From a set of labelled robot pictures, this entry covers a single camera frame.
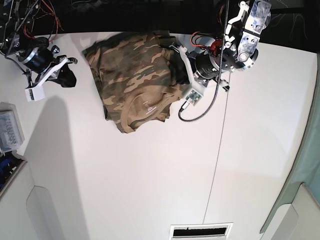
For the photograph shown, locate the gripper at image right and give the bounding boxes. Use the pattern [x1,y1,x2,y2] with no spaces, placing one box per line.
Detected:
[168,33,230,93]

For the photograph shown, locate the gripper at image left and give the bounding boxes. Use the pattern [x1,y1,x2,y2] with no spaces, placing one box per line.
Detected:
[17,45,78,88]

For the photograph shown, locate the camouflage t-shirt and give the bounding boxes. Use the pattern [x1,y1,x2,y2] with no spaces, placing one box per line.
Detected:
[82,31,189,134]

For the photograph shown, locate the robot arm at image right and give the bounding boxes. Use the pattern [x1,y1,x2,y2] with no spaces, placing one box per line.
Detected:
[170,0,271,92]

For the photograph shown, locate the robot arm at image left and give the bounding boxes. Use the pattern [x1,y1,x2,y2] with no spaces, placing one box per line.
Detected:
[0,0,78,88]

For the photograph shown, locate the clear plastic parts box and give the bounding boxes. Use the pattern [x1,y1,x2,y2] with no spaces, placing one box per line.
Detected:
[0,102,25,154]

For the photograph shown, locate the blue items in bin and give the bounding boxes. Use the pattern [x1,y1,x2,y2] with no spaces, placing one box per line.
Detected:
[0,151,23,188]

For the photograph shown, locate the white slotted vent tray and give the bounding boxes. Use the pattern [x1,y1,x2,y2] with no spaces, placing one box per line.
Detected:
[169,222,234,240]

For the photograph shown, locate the white wrist camera, image-left arm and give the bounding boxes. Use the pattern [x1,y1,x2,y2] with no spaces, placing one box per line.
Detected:
[25,85,45,102]

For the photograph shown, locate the white wrist camera, image-right arm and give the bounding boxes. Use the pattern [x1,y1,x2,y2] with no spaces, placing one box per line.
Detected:
[184,88,203,106]

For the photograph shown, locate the braided camera cable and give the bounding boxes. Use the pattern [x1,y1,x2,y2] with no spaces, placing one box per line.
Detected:
[177,0,230,123]

